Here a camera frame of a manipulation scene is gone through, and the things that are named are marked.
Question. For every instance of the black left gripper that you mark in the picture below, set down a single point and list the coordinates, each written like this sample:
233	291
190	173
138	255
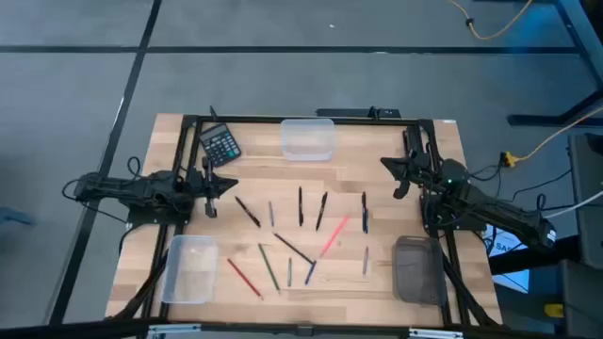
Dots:
209	186

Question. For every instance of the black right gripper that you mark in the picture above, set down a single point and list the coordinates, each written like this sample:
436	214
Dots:
417	169

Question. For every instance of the black pen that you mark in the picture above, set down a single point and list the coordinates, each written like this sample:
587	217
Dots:
300	207
247	212
321	212

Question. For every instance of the grey pen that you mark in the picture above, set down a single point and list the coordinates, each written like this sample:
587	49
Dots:
365	260
271	214

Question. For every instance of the dark blue pen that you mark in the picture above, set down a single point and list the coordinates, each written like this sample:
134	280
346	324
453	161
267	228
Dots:
364	214

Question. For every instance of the dark purple pencil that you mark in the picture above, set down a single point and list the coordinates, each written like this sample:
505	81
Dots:
293	248

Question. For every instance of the pink red pen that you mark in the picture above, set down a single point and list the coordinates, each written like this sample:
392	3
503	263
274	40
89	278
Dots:
334	235

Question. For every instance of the green pencil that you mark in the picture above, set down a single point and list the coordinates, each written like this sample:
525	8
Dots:
268	267

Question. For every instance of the grey green crayon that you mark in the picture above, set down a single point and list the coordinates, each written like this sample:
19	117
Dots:
289	272

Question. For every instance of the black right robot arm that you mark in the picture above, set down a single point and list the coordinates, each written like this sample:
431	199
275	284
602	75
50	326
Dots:
494	212

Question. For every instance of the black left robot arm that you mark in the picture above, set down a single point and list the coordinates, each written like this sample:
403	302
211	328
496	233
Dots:
122	188

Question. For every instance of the black rest block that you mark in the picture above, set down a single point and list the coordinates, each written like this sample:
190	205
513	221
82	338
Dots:
411	136

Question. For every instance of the black desk calculator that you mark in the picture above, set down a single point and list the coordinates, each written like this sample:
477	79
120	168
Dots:
219	145

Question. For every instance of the clear plastic bin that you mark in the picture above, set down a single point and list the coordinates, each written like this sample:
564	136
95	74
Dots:
188	273
306	141

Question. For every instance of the red pencil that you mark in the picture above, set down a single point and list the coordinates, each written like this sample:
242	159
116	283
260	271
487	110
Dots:
244	279

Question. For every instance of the smoky grey plastic bin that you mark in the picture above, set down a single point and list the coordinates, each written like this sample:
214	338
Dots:
417	273

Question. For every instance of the white printed paper sheet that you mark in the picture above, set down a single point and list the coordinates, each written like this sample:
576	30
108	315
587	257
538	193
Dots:
494	237

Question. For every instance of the black slanted beam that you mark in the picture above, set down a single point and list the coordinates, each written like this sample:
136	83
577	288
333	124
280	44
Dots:
518	263

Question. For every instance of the grey cabinet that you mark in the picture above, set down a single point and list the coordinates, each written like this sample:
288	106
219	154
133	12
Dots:
589	235

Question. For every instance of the small yellow object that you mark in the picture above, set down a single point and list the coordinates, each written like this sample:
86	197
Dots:
554	310

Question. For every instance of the blue floor object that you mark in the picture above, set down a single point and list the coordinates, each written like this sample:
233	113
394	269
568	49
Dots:
14	216

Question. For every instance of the grey box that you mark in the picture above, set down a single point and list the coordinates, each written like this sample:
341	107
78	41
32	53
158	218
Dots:
584	301

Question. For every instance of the black metal table frame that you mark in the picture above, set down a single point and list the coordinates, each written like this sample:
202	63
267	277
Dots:
254	118

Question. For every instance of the black bar bracket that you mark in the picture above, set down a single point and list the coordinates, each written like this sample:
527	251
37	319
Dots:
348	113

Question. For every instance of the silver aluminium rail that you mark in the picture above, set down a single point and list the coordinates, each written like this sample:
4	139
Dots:
174	329
435	334

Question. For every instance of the black table leg frame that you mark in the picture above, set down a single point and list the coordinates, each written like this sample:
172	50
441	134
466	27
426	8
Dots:
581	37

